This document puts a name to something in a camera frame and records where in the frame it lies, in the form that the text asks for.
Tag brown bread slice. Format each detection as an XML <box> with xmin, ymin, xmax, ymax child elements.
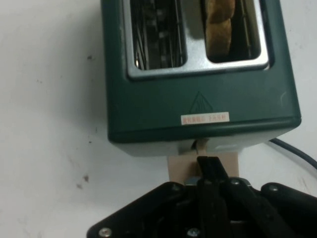
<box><xmin>202</xmin><ymin>0</ymin><xmax>236</xmax><ymax>58</ymax></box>

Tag black toaster power cable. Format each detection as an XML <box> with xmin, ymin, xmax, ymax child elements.
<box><xmin>268</xmin><ymin>138</ymin><xmax>317</xmax><ymax>172</ymax></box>

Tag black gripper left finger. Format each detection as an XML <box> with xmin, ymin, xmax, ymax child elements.
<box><xmin>86</xmin><ymin>156</ymin><xmax>214</xmax><ymax>238</ymax></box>

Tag green two-slot toaster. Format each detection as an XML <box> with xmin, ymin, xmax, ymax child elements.
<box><xmin>100</xmin><ymin>0</ymin><xmax>303</xmax><ymax>158</ymax></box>

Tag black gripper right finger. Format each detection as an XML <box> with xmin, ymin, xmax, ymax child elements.
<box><xmin>208</xmin><ymin>156</ymin><xmax>317</xmax><ymax>238</ymax></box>

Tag beige toaster lever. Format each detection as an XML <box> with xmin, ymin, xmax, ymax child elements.
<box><xmin>167</xmin><ymin>150</ymin><xmax>240</xmax><ymax>185</ymax></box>

